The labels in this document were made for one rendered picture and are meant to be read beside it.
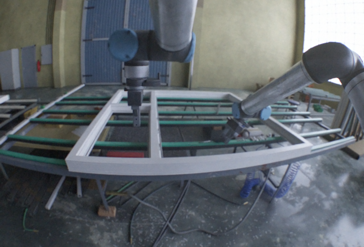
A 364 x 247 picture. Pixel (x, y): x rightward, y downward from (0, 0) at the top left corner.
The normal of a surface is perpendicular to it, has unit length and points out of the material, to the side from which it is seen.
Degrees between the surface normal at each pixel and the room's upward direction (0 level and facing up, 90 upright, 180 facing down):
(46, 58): 90
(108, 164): 90
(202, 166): 90
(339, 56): 81
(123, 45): 90
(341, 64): 102
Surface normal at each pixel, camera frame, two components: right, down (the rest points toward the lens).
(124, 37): -0.07, 0.32
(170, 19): -0.11, 0.99
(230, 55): 0.16, 0.33
